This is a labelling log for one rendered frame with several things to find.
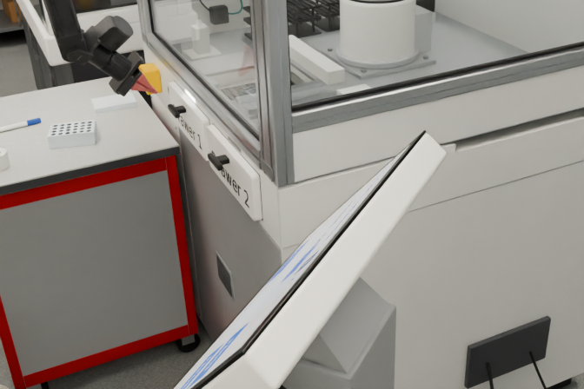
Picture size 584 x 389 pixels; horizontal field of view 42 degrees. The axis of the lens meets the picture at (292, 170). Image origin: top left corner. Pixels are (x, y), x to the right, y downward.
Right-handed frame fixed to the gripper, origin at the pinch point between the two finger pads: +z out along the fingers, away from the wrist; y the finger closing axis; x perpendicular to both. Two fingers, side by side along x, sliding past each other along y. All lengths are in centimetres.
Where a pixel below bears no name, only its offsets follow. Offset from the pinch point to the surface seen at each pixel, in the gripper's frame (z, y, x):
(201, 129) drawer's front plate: 11.3, -0.2, -10.1
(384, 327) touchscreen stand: -2, 5, -105
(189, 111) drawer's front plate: 10.3, 0.9, -1.7
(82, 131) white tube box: 3.0, -24.1, 26.8
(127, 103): 16.3, -13.9, 44.6
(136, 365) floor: 60, -79, 17
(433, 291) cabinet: 63, 4, -53
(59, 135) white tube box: -1.7, -28.4, 26.7
